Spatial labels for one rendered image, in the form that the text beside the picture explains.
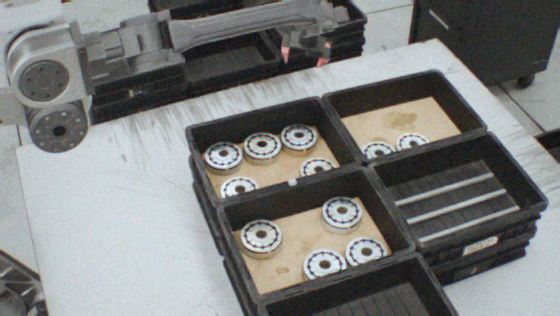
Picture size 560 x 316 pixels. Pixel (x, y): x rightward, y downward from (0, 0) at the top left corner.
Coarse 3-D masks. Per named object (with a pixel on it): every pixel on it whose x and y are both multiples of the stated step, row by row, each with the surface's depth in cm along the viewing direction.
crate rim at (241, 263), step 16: (320, 176) 174; (336, 176) 174; (368, 176) 174; (272, 192) 170; (224, 224) 162; (400, 224) 162; (240, 256) 156; (384, 256) 156; (336, 272) 153; (256, 288) 149; (288, 288) 150
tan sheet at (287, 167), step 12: (240, 144) 196; (324, 144) 197; (204, 156) 193; (288, 156) 193; (312, 156) 193; (324, 156) 193; (252, 168) 190; (264, 168) 190; (276, 168) 190; (288, 168) 190; (216, 180) 186; (264, 180) 187; (276, 180) 187; (216, 192) 183
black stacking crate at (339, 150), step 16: (272, 112) 193; (288, 112) 195; (304, 112) 198; (320, 112) 195; (208, 128) 189; (224, 128) 191; (240, 128) 193; (256, 128) 195; (272, 128) 197; (320, 128) 199; (208, 144) 193; (336, 144) 189; (192, 160) 189; (336, 160) 192; (352, 160) 180
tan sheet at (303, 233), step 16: (320, 208) 179; (288, 224) 176; (304, 224) 176; (320, 224) 176; (368, 224) 176; (288, 240) 172; (304, 240) 172; (320, 240) 172; (336, 240) 172; (352, 240) 172; (384, 240) 172; (288, 256) 168; (304, 256) 168; (256, 272) 165; (272, 272) 165; (288, 272) 165; (272, 288) 161
